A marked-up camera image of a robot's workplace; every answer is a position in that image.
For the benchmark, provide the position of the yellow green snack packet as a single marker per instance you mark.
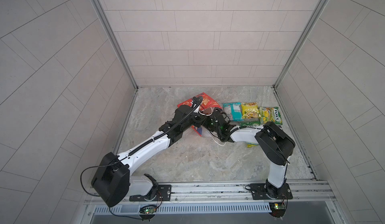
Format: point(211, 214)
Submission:
point(250, 110)

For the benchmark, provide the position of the aluminium mounting rail frame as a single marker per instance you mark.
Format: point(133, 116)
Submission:
point(313, 203)

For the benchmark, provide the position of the circuit board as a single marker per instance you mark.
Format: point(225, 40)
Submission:
point(148, 210)
point(277, 209)

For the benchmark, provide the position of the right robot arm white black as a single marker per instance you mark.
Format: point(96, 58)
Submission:
point(275, 143)

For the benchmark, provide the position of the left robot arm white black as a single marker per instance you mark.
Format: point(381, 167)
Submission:
point(113, 179)

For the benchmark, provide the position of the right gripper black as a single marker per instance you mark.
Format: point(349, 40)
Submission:
point(205, 123)

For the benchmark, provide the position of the red paper gift bag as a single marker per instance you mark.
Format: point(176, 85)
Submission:
point(201, 109)

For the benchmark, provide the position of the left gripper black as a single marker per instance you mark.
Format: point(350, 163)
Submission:
point(197, 118)

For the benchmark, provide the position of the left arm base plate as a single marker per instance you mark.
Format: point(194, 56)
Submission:
point(162, 192)

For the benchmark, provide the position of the green mango tea candy packet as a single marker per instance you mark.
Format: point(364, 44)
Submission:
point(250, 145)

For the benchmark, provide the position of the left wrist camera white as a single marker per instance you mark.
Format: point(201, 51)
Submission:
point(197, 102)

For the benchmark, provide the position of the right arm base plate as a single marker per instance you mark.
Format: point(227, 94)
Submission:
point(266, 191)

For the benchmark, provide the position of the teal snack packet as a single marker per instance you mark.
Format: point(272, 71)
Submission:
point(233, 111)

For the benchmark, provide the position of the right circuit board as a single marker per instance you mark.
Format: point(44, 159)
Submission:
point(277, 209)

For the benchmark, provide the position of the left circuit board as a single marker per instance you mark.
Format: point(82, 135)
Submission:
point(148, 210)

